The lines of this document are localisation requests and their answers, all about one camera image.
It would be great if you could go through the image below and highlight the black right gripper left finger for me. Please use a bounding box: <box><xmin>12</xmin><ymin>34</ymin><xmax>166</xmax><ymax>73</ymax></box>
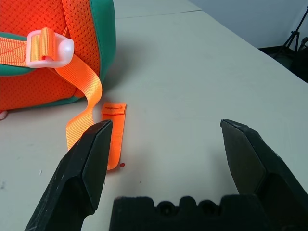
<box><xmin>24</xmin><ymin>119</ymin><xmax>114</xmax><ymax>231</ymax></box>

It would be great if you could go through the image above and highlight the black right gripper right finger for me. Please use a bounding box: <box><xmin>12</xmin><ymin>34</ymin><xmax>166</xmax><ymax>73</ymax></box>
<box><xmin>220</xmin><ymin>119</ymin><xmax>308</xmax><ymax>231</ymax></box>

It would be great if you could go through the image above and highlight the orange and green backpack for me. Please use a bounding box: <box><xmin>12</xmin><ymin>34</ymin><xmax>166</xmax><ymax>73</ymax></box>
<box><xmin>0</xmin><ymin>0</ymin><xmax>128</xmax><ymax>171</ymax></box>

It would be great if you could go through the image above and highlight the black camera tripod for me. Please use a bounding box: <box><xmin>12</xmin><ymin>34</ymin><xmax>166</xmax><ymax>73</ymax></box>
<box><xmin>274</xmin><ymin>7</ymin><xmax>308</xmax><ymax>61</ymax></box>

